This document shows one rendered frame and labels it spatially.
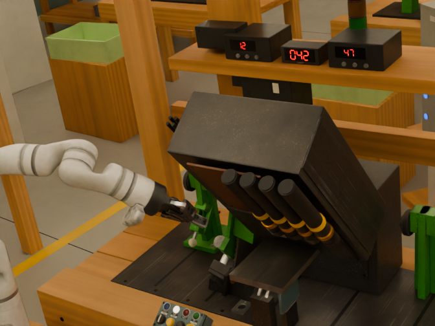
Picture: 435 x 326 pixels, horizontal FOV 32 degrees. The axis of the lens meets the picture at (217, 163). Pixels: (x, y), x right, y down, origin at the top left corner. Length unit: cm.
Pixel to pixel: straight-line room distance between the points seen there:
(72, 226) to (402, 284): 284
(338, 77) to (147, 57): 80
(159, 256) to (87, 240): 204
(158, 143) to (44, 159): 109
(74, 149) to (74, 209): 331
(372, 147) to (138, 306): 86
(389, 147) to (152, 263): 85
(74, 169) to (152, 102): 107
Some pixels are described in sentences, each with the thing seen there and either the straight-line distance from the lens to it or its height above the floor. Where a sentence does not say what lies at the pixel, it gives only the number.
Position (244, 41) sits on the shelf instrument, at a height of 160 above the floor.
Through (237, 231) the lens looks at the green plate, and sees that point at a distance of 214.
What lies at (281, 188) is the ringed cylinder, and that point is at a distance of 157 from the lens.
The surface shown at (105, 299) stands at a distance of 238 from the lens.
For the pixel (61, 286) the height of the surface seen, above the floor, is 90.
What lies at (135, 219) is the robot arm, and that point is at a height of 145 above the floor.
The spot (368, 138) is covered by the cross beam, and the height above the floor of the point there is 125.
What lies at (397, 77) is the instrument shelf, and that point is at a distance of 198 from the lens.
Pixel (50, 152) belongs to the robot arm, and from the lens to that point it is 166.
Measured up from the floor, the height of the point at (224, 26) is 163.
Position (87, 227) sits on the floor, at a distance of 468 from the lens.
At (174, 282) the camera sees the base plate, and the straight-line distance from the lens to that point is 238.
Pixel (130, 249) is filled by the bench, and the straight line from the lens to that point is 264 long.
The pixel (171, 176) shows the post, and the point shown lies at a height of 101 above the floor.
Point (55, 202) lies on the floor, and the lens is 508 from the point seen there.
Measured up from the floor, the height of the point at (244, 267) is 113.
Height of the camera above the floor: 223
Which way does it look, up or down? 26 degrees down
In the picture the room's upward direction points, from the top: 8 degrees counter-clockwise
